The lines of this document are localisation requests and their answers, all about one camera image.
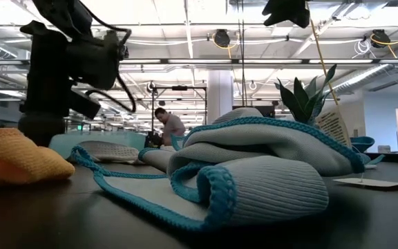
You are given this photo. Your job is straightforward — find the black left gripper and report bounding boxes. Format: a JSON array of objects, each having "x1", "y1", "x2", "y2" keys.
[{"x1": 66, "y1": 29, "x2": 131, "y2": 120}]

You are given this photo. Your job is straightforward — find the orange microfiber towel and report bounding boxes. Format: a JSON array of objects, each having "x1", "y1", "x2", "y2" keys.
[{"x1": 0, "y1": 127, "x2": 76, "y2": 190}]

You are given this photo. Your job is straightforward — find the grey waffle microfiber towel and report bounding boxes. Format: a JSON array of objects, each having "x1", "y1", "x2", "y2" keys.
[{"x1": 212, "y1": 107, "x2": 264, "y2": 125}]

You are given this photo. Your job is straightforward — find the teal plastic tray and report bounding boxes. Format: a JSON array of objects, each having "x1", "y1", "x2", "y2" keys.
[{"x1": 48, "y1": 130, "x2": 148, "y2": 160}]

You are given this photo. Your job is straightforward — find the person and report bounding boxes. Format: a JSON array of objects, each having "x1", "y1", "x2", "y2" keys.
[{"x1": 153, "y1": 107, "x2": 187, "y2": 147}]

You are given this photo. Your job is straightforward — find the white building pillar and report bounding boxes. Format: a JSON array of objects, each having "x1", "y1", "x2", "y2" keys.
[{"x1": 207, "y1": 71, "x2": 235, "y2": 125}]

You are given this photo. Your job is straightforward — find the light blue teal-edged towel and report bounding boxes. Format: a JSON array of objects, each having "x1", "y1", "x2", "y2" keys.
[{"x1": 69, "y1": 116, "x2": 386, "y2": 233}]

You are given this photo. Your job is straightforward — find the green plant in white pot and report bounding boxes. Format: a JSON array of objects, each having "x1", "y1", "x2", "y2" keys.
[{"x1": 274, "y1": 64, "x2": 338, "y2": 126}]

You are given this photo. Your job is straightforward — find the white paper hang tag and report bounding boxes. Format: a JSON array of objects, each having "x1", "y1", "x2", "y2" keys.
[
  {"x1": 332, "y1": 177, "x2": 398, "y2": 190},
  {"x1": 314, "y1": 104, "x2": 352, "y2": 149}
]

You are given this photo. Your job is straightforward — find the black background frame rig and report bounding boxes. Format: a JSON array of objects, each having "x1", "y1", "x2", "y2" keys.
[{"x1": 149, "y1": 85, "x2": 208, "y2": 139}]

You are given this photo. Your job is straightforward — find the black ceiling cable reel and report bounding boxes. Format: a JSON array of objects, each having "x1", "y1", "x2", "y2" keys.
[
  {"x1": 370, "y1": 28, "x2": 392, "y2": 49},
  {"x1": 211, "y1": 28, "x2": 233, "y2": 49}
]

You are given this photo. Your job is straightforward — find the black hanging cable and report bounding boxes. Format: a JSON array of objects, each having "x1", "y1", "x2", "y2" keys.
[{"x1": 236, "y1": 0, "x2": 249, "y2": 107}]

